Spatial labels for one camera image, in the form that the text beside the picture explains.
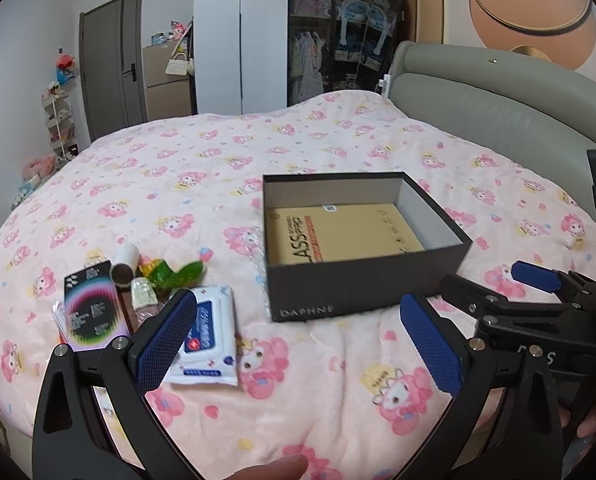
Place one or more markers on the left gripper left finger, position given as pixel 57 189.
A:
pixel 70 437

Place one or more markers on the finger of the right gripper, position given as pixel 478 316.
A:
pixel 495 310
pixel 569 287

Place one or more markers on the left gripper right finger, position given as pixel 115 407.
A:
pixel 525 441

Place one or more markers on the black Smart Devil box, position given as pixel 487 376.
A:
pixel 93 312

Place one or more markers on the white lint roller refill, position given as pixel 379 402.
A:
pixel 125 265

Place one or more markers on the person left hand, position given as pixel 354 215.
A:
pixel 291 467

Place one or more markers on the pink cartoon print bedspread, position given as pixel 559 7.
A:
pixel 348 393

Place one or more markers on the white alcohol wipes pack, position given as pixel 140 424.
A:
pixel 208 355

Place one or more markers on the grey upholstered headboard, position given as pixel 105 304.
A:
pixel 533 112

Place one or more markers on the black Daphne shoe box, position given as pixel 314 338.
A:
pixel 309 291

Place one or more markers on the green yellow snack wrapper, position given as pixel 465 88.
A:
pixel 164 279

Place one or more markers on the black glass display cabinet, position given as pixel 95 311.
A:
pixel 340 44

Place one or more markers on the white shelf rack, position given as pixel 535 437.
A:
pixel 59 123

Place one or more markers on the beige drawer cabinet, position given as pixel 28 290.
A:
pixel 166 95

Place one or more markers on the white wardrobe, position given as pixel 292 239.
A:
pixel 241 56

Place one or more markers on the dark grey door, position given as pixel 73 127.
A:
pixel 111 67

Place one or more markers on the round orange wall decor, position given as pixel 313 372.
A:
pixel 559 31

